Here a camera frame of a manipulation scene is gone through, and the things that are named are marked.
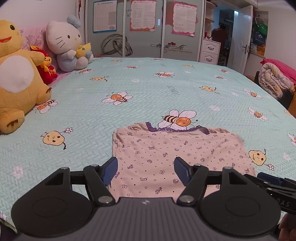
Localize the pink patterned pajama garment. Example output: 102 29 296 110
108 122 258 198

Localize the person in dark clothes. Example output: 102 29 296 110
211 24 228 50

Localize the person right hand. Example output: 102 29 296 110
278 213 296 241

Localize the light green quilted bedspread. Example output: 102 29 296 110
1 58 295 228

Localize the pink folded quilt pile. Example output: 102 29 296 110
258 59 295 100

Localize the red plush toy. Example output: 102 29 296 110
30 46 58 85

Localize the yellow plush toy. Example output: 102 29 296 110
0 20 52 134

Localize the white drawer cabinet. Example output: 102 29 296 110
199 39 221 65

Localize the white room door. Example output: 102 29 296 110
227 5 253 74

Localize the white cat plush toy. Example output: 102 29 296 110
46 15 94 72

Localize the sliding door wardrobe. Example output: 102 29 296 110
84 0 205 61

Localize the pink framed poster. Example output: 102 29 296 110
171 1 198 37

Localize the blue framed poster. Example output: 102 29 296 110
93 1 117 33

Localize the green bag on shelf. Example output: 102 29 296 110
255 16 268 36

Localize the orange framed poster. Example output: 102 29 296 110
130 1 157 32

